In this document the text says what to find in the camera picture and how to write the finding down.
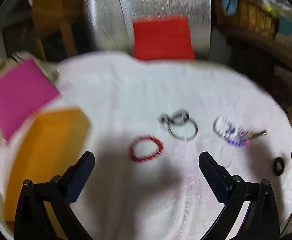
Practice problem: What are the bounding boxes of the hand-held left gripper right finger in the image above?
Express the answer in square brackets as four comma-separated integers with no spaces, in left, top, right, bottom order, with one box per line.
[198,151,281,240]

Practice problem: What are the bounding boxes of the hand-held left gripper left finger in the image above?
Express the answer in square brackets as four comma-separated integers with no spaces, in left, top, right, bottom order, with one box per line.
[13,151,96,240]

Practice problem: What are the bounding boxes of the black ring clip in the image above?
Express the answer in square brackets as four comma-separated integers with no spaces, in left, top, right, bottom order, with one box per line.
[273,156,285,176]

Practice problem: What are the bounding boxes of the purple bead bracelet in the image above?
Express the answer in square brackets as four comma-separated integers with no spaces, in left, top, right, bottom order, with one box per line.
[223,127,249,147]

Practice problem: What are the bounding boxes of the orange tray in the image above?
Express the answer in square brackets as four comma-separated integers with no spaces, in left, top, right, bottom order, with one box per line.
[5,107,90,233]

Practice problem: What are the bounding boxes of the pale pink bead bracelet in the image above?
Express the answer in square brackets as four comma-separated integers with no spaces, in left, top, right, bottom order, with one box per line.
[214,116,239,138]

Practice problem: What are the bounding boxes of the red bead bracelet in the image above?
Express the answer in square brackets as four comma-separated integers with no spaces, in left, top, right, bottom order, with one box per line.
[130,135,164,163]

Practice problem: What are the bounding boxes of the silver bangle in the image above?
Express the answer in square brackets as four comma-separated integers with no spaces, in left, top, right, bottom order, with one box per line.
[170,116,198,140]

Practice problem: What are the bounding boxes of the pink cushion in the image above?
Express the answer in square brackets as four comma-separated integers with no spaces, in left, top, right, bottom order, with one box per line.
[0,59,62,140]

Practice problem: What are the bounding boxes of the pale pink fluffy blanket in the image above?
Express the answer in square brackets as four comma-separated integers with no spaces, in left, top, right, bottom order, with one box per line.
[0,51,292,240]

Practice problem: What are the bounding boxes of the curved wooden shelf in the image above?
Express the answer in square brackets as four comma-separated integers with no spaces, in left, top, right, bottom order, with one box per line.
[218,22,292,78]

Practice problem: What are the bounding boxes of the grey crumpled cloth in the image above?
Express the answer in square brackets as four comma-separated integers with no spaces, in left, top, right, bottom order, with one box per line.
[36,57,60,81]

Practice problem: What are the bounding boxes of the red cushion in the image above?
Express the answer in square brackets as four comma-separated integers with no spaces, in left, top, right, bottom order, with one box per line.
[132,17,195,61]

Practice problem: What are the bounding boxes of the wicker basket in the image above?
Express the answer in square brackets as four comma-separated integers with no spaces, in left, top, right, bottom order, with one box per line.
[236,0,280,37]

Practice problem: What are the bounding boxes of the silver foil mat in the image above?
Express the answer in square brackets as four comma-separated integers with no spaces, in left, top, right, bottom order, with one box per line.
[83,0,213,55]

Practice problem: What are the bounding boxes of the wooden stool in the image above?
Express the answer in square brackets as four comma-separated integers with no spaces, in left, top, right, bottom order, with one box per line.
[31,0,79,63]

